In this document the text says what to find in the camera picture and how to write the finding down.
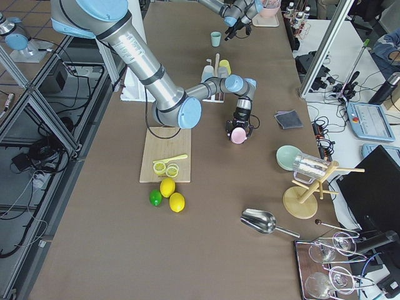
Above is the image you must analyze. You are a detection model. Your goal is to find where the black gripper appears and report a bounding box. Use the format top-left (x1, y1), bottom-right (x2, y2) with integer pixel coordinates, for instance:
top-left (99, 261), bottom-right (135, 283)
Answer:
top-left (224, 19), bottom-right (251, 41)
top-left (226, 107), bottom-right (254, 140)

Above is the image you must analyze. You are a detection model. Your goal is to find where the pink plastic cup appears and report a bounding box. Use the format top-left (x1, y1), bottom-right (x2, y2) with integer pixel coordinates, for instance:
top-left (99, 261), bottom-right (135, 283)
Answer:
top-left (230, 127), bottom-right (248, 144)

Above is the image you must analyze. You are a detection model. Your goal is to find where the green plastic cup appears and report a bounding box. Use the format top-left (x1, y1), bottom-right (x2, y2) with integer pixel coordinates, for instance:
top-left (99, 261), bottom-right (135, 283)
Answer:
top-left (210, 31), bottom-right (221, 48)

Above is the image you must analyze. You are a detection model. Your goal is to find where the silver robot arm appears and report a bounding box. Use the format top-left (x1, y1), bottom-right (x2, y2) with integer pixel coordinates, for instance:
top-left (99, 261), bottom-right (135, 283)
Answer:
top-left (51, 1), bottom-right (256, 144)
top-left (197, 0), bottom-right (264, 41)

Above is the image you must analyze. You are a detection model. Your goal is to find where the yellow plastic cup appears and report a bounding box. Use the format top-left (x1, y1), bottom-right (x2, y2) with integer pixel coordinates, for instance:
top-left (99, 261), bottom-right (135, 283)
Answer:
top-left (218, 59), bottom-right (231, 75)

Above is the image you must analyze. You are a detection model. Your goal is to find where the grey plastic cup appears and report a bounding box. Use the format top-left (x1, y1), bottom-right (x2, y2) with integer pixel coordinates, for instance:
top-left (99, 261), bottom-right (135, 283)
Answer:
top-left (217, 66), bottom-right (229, 78)

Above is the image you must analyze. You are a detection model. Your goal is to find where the light blue plastic cup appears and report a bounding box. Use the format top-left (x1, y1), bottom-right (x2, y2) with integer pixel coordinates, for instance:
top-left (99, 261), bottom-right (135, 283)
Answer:
top-left (201, 65), bottom-right (214, 83)

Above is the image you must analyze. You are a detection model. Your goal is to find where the cream plastic tray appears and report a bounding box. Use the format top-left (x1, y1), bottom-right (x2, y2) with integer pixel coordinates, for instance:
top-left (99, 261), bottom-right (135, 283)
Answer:
top-left (252, 14), bottom-right (279, 28)

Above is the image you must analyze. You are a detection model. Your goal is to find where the grey folded cloth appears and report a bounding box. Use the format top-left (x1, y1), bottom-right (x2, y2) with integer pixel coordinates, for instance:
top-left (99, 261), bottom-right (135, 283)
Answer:
top-left (274, 110), bottom-right (303, 129)

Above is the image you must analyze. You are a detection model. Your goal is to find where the pink bowl with ice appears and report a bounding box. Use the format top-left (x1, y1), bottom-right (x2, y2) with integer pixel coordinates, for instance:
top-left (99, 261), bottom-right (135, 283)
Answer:
top-left (259, 0), bottom-right (281, 18)

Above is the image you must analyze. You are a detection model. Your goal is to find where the green ceramic bowl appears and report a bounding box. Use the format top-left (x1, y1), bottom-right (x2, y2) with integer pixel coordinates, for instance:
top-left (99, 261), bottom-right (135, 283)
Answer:
top-left (276, 145), bottom-right (302, 171)

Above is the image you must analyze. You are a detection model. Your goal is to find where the lemon slice right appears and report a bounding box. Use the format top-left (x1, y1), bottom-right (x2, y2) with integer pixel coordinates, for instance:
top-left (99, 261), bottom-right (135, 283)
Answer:
top-left (165, 163), bottom-right (179, 178)

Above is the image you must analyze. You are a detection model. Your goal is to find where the lemon slice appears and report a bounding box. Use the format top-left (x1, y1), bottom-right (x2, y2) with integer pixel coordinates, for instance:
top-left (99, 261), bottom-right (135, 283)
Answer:
top-left (152, 161), bottom-right (166, 176)
top-left (165, 163), bottom-right (179, 178)

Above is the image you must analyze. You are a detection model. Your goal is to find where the bamboo cutting board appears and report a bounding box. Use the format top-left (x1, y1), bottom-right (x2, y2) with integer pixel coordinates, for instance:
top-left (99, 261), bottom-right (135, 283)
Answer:
top-left (139, 129), bottom-right (191, 183)

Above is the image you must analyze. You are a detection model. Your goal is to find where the clear glass pitcher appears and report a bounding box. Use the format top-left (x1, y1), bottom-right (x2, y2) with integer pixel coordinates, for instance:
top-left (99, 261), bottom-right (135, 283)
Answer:
top-left (292, 153), bottom-right (330, 184)

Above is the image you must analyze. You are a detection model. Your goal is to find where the yellow plastic knife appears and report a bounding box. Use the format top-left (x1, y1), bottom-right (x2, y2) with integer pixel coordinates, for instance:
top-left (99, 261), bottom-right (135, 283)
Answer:
top-left (152, 154), bottom-right (188, 164)

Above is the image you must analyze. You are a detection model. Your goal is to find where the lemon slice left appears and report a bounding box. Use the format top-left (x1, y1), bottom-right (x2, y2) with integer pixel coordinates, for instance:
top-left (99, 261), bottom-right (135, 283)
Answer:
top-left (152, 161), bottom-right (166, 176)

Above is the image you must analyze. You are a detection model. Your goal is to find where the yellow lemon upper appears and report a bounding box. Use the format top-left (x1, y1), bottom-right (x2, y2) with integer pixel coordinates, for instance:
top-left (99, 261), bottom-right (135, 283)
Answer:
top-left (159, 177), bottom-right (176, 198)

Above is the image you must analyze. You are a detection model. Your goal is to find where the yellow lemon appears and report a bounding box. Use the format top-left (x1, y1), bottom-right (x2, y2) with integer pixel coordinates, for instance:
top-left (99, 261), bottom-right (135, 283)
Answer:
top-left (159, 177), bottom-right (176, 198)
top-left (169, 192), bottom-right (186, 213)

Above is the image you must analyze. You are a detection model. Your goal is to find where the wooden mug tree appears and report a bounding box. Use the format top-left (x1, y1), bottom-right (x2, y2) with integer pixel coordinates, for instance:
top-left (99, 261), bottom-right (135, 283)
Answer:
top-left (282, 161), bottom-right (365, 219)

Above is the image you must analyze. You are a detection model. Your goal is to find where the metal scoop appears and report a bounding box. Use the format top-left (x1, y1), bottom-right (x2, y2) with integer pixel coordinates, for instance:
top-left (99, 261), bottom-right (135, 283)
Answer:
top-left (240, 208), bottom-right (300, 239)

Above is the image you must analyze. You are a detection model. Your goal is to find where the yellow lemon lower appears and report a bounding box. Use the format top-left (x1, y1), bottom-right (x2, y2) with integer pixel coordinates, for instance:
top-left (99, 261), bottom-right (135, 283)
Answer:
top-left (169, 192), bottom-right (186, 213)

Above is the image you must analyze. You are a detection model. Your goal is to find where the green lime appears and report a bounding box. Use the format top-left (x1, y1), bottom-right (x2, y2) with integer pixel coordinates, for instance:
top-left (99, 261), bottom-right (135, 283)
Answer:
top-left (149, 189), bottom-right (163, 206)

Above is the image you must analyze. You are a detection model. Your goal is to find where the blue teach pendant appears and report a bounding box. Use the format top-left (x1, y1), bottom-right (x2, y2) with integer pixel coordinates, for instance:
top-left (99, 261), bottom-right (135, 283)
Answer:
top-left (346, 102), bottom-right (396, 143)
top-left (361, 144), bottom-right (378, 158)

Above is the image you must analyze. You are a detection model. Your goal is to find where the black monitor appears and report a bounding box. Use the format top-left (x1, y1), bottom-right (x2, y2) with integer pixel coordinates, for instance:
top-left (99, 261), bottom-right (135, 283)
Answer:
top-left (336, 146), bottom-right (399, 233)

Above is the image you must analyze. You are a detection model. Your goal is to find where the wine glass rack tray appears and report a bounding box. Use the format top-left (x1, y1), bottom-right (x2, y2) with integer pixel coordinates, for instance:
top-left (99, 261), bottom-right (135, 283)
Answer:
top-left (294, 231), bottom-right (374, 299)

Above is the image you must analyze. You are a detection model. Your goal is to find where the white wire cup rack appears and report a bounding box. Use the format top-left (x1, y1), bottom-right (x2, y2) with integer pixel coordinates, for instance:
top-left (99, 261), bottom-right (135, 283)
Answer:
top-left (203, 53), bottom-right (224, 103)

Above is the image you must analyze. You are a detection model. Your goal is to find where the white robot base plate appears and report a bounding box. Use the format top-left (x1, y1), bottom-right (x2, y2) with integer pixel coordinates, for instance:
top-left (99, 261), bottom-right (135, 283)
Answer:
top-left (120, 67), bottom-right (155, 103)

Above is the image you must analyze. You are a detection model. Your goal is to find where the aluminium frame post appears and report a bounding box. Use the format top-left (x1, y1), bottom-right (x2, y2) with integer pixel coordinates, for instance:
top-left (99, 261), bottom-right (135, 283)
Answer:
top-left (299, 0), bottom-right (353, 100)

